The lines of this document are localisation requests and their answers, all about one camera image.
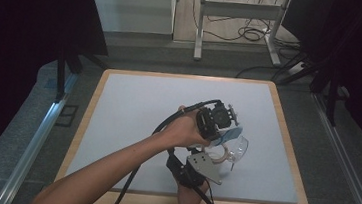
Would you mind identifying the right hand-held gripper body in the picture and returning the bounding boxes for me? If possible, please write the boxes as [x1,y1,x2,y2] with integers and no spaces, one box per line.
[163,147,226,192]

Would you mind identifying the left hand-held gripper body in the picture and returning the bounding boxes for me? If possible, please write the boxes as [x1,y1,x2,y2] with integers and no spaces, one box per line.
[192,98,242,146]

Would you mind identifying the white and blue pouch bag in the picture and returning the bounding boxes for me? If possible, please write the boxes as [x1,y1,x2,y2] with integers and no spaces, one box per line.
[212,122,245,148]

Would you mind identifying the glass jar with hinged lid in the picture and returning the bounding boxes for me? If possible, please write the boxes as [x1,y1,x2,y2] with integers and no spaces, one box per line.
[199,131,251,184]

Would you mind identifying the person's left hand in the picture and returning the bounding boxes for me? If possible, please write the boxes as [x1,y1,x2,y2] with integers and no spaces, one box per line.
[157,102,216,153]

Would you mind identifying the person's right hand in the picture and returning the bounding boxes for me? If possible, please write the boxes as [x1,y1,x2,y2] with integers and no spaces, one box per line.
[174,177,212,204]

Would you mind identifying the white foam mat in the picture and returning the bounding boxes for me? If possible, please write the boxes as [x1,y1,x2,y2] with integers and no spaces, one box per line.
[63,65,310,204]

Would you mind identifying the black stand legs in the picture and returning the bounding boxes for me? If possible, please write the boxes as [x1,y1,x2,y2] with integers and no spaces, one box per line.
[273,48,346,128]
[50,47,111,108]

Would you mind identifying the white panel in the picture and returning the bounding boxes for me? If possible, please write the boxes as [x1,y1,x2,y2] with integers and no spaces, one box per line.
[84,0,177,39]

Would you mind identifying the right hand-held gripper black cable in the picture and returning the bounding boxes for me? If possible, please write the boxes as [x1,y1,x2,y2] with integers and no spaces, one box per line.
[191,178,229,204]

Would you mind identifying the hand-held gripper black cable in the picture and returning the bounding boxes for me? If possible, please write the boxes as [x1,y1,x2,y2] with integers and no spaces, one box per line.
[104,89,224,204]
[191,178,229,204]

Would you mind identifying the left hand-held gripper black cable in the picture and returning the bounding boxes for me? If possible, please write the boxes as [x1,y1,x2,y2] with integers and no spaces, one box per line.
[104,89,224,204]

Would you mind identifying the tangle of black floor cables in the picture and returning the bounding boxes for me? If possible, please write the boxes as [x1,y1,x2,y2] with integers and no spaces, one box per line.
[188,0,307,51]

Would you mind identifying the white metal desk frame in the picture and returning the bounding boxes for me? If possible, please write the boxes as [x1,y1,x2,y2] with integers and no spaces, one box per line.
[192,0,289,69]

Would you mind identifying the aluminium floor rail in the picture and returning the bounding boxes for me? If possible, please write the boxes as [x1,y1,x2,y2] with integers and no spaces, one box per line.
[302,93,362,204]
[0,66,79,204]

